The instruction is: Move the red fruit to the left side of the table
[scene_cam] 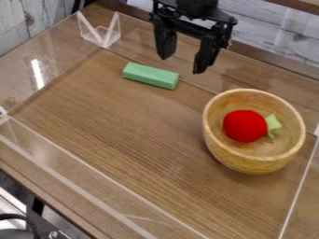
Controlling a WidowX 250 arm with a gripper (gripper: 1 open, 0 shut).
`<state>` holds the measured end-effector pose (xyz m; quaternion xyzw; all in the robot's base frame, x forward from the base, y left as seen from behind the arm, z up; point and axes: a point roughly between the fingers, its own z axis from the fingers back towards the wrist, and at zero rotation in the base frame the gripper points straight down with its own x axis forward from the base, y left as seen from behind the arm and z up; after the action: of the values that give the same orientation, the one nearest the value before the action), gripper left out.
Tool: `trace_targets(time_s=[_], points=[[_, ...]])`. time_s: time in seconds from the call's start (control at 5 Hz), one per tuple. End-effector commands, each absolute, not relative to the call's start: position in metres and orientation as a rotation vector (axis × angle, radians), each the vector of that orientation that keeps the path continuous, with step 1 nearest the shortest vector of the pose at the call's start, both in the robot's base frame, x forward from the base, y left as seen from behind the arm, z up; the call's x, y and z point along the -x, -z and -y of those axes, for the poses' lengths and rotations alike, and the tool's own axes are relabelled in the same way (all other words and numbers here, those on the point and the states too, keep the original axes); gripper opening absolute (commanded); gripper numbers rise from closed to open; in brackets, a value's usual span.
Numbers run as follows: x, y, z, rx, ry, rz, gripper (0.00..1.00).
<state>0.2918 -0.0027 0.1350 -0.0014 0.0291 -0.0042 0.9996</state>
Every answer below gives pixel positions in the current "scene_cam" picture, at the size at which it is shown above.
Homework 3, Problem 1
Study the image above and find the red plush fruit green leaf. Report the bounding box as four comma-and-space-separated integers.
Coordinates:
223, 110, 282, 143

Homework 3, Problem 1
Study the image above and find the clear acrylic corner bracket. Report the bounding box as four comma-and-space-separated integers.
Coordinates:
76, 12, 122, 49

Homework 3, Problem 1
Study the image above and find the black table leg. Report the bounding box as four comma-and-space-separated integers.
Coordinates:
31, 198, 46, 216

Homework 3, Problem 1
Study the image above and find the black device bottom left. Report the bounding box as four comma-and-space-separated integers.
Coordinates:
0, 213, 71, 239

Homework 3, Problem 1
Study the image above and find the clear acrylic tray wall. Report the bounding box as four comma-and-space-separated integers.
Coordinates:
0, 106, 210, 239

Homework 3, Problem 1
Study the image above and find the green rectangular block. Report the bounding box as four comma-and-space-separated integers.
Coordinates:
122, 63, 179, 90

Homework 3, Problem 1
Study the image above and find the light wooden bowl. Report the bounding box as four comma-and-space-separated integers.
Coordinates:
202, 89, 307, 175

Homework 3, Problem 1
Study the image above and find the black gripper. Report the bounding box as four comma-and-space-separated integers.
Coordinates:
150, 0, 238, 74

